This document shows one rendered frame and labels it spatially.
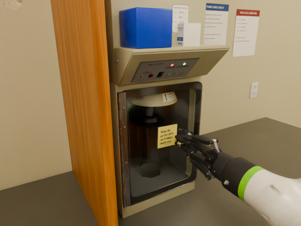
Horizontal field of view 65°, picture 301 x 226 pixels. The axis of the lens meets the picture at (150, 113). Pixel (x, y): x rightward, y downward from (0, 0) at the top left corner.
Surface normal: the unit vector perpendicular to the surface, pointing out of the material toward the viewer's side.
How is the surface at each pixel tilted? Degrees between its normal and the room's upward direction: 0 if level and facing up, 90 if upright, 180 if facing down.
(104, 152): 90
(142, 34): 90
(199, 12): 90
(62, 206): 0
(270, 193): 49
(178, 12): 90
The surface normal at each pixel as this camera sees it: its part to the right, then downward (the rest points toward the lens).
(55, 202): 0.00, -0.95
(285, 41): 0.51, 0.27
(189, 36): 0.24, 0.31
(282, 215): -0.54, 0.04
